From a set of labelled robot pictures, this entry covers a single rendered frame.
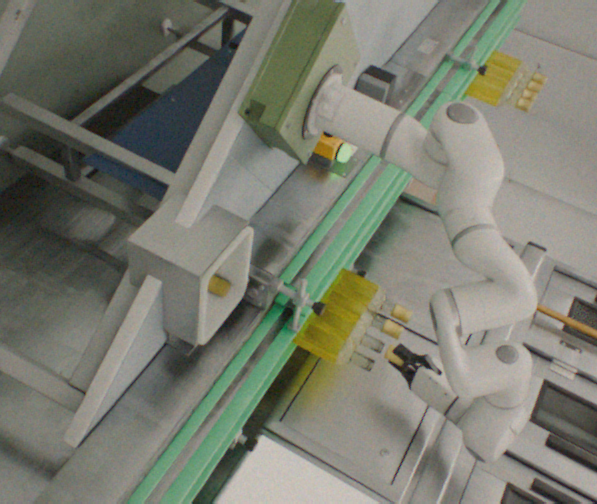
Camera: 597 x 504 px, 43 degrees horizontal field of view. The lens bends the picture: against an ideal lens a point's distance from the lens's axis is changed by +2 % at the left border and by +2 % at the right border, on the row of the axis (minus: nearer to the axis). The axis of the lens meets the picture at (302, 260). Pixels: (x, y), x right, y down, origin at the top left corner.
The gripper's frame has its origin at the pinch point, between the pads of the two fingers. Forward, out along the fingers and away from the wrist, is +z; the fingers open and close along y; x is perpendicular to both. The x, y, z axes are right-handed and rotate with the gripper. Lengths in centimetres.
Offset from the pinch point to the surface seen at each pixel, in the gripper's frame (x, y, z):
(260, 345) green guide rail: 23.8, 4.2, 21.8
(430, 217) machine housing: -58, -16, 29
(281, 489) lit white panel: 36.9, -11.8, 0.0
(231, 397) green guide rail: 37.0, 4.3, 16.7
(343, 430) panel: 16.8, -12.3, -0.1
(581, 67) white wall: -567, -250, 149
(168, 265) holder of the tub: 39, 33, 33
